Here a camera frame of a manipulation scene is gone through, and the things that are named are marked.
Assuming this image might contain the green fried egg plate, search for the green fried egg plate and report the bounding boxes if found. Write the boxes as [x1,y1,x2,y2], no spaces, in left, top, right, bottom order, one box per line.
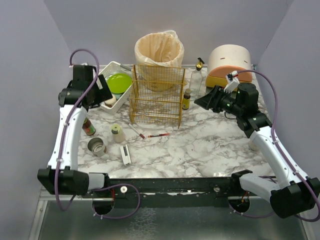
[106,73,132,94]

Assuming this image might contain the red sauce bottle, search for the red sauce bottle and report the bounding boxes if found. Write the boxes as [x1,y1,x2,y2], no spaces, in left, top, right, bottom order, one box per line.
[82,118,96,136]

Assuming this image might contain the light blue flower plate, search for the light blue flower plate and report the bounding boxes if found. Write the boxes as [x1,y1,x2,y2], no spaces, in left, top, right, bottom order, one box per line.
[112,93,124,101]

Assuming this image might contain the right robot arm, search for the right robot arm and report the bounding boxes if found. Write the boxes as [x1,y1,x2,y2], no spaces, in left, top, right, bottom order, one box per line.
[194,83,320,219]

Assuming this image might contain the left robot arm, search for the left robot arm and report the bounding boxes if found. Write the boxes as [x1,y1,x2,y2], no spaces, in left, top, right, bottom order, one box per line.
[37,65,109,196]

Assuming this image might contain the small yellow label bottle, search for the small yellow label bottle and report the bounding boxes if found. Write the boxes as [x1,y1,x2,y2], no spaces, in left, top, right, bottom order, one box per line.
[182,88,191,110]

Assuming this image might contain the clear glass oil bottle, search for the clear glass oil bottle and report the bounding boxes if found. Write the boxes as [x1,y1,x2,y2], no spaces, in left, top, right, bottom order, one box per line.
[189,57,205,100]

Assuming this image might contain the white plastic basket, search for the white plastic basket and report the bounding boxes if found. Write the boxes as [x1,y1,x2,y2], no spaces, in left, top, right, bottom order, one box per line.
[97,61,132,115]

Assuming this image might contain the round drawer organizer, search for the round drawer organizer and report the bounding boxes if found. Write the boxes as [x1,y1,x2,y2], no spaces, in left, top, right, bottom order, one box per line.
[205,44,252,94]

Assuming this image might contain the clear shaker green lid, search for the clear shaker green lid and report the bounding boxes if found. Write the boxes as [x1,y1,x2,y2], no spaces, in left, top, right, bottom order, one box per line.
[111,124,126,144]

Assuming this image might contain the red filled tube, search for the red filled tube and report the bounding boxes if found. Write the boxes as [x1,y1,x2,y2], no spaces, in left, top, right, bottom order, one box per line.
[147,133,170,138]

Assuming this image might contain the white bottle black lid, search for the white bottle black lid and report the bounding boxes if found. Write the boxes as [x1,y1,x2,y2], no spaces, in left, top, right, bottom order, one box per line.
[248,139,260,152]

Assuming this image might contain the white red marker pen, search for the white red marker pen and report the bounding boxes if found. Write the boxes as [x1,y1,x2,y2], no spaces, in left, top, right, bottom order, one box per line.
[128,123,146,139]

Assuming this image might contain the bin with plastic bag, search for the bin with plastic bag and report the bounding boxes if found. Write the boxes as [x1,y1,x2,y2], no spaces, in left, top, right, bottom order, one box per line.
[133,30,185,92]

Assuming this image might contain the white rectangular case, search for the white rectangular case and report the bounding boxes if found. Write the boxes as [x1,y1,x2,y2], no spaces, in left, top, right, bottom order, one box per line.
[120,144,132,166]

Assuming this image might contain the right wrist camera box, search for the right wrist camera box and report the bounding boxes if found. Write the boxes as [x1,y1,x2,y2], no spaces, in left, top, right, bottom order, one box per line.
[223,70,240,93]

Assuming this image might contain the purple cable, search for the purple cable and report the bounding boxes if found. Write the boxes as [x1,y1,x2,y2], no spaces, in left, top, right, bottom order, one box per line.
[91,183,141,221]
[236,69,320,223]
[227,197,275,219]
[54,48,100,212]

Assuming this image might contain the gold wire rack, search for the gold wire rack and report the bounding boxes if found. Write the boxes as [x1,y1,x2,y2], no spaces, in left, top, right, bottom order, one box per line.
[129,64,186,128]

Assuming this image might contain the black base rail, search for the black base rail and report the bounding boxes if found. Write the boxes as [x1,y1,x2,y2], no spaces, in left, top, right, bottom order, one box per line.
[82,176,245,209]

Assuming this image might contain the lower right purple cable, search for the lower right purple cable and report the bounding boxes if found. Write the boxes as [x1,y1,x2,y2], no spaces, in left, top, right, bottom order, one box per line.
[227,197,275,219]

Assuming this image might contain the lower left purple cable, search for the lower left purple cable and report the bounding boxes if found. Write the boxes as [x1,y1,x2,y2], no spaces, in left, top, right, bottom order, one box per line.
[91,183,141,221]

